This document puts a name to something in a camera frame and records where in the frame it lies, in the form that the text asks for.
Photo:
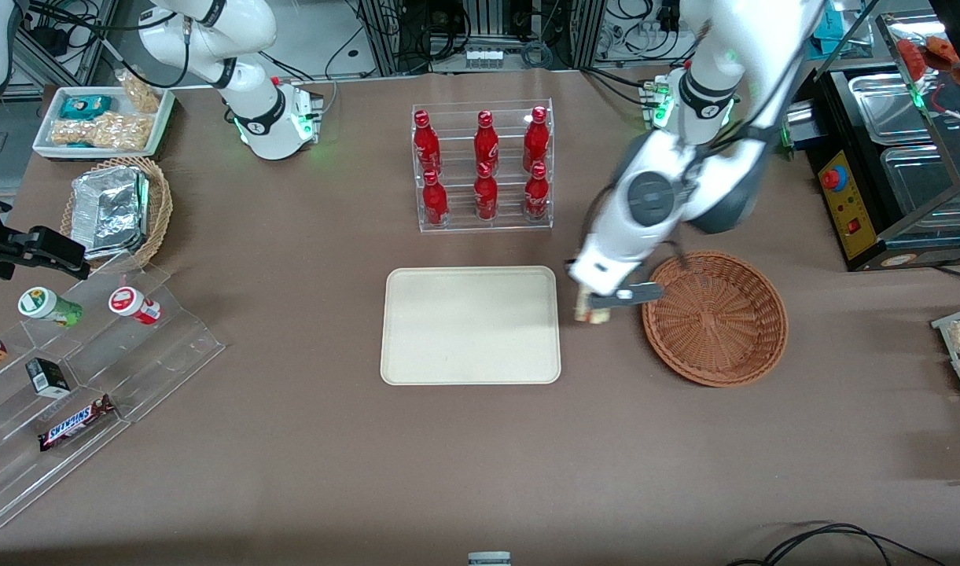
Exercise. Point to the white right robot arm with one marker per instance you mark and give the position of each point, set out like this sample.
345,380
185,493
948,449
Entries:
259,118

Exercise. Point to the grey snack shelf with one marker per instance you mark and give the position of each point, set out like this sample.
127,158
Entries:
942,321

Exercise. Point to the aluminium frame structure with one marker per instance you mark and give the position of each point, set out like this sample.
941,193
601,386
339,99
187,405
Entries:
381,31

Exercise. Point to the small grey device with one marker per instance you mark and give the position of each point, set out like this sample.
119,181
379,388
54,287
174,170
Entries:
489,560

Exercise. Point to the cream plastic tray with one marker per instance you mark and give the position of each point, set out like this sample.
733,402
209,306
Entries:
472,330

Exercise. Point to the small tan wicker basket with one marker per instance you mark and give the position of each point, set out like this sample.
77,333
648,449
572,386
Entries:
161,212

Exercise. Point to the Snickers chocolate bar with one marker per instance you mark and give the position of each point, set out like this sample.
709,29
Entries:
75,424

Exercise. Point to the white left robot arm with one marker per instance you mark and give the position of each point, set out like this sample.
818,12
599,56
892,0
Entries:
708,102

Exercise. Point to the white power strip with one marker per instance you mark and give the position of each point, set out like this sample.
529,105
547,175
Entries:
483,56

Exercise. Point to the red cola bottle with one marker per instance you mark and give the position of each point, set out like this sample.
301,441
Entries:
426,145
486,196
435,200
536,196
486,141
535,141

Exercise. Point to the red food in warmer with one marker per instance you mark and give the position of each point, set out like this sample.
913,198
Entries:
912,55

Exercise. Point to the large bagged nut snack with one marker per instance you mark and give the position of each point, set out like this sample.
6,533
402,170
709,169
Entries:
102,132

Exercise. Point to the small black box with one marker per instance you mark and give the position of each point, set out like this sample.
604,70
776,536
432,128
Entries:
47,379

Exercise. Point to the white rectangular bin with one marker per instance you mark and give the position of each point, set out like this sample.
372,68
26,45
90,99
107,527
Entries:
161,126

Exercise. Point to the large brown wicker basket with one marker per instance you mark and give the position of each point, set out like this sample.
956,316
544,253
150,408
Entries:
715,330

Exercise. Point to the clear acrylic stepped display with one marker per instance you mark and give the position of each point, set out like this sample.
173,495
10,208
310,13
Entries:
173,346

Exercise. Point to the teal object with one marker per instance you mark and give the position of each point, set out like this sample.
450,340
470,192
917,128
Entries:
837,27

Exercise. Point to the steel warmer pan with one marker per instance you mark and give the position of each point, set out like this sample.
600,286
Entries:
888,110
920,181

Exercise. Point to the green lid drink cup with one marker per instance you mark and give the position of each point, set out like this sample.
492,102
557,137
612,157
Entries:
39,303

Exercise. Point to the small bagged nut snack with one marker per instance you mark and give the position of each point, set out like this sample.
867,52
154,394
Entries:
141,94

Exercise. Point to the red lid drink cup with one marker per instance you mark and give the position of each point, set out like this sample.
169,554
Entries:
130,301

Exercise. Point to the teal snack packet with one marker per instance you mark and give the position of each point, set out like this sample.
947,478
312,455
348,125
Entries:
85,106

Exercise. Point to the triangle sandwich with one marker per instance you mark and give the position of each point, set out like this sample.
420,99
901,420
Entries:
594,316

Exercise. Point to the clear acrylic bottle rack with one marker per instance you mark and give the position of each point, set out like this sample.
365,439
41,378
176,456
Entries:
456,141

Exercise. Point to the silver metal cylinder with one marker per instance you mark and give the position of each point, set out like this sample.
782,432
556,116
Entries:
800,130

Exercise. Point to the black food warmer appliance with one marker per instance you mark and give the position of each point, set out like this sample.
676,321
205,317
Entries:
841,204

